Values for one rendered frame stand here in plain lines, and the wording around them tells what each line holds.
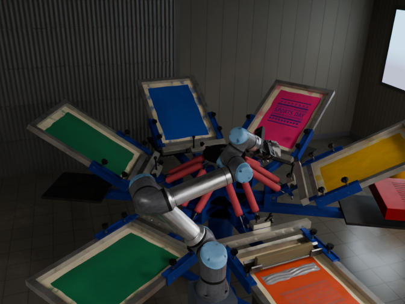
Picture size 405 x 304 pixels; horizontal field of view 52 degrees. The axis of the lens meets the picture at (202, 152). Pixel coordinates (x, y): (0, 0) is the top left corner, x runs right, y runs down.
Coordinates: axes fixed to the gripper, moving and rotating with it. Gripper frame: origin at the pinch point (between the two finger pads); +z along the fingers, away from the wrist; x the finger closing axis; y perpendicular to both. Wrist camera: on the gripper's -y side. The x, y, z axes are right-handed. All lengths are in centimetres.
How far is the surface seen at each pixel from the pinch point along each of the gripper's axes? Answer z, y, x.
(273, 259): 47, 40, -38
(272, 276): 46, 49, -41
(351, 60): 413, -278, -14
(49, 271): -35, 26, -133
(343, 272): 70, 54, -9
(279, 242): 65, 28, -41
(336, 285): 64, 60, -13
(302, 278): 56, 53, -28
